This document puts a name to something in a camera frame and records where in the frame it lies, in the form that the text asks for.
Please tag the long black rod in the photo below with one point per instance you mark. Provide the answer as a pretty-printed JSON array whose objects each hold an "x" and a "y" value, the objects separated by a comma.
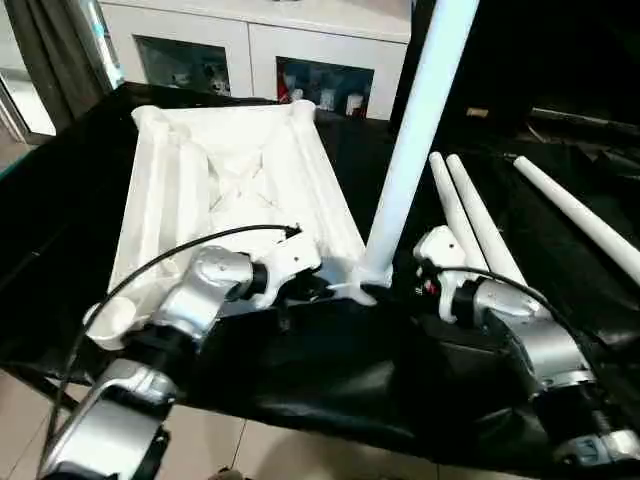
[{"x": 585, "y": 120}]

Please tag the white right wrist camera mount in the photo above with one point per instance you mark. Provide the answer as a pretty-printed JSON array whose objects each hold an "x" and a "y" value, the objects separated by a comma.
[{"x": 445, "y": 250}]

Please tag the black mat cloth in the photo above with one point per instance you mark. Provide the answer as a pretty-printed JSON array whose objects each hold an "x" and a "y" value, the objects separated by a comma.
[{"x": 325, "y": 370}]

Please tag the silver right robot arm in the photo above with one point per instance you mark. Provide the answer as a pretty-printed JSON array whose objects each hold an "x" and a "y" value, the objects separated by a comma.
[{"x": 530, "y": 330}]

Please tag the grey curtain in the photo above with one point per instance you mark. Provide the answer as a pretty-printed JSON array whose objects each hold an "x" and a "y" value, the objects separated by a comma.
[{"x": 55, "y": 55}]

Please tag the black work table frame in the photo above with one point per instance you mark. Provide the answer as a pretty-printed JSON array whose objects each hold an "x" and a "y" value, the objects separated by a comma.
[{"x": 55, "y": 392}]

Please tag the dark tall cabinet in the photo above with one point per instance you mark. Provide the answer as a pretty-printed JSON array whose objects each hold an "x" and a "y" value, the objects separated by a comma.
[{"x": 550, "y": 50}]

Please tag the white plastic table top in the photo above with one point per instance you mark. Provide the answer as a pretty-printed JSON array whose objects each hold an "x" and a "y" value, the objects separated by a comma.
[{"x": 175, "y": 190}]

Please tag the small tan label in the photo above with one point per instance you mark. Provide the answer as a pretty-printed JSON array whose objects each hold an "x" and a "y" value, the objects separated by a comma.
[{"x": 477, "y": 111}]

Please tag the white plastic table leg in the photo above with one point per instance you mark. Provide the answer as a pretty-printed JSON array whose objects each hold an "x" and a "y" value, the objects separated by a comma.
[
  {"x": 420, "y": 125},
  {"x": 480, "y": 220},
  {"x": 575, "y": 215},
  {"x": 452, "y": 210}
]

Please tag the white display cabinet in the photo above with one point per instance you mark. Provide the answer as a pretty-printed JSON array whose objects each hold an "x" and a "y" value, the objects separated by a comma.
[{"x": 250, "y": 30}]

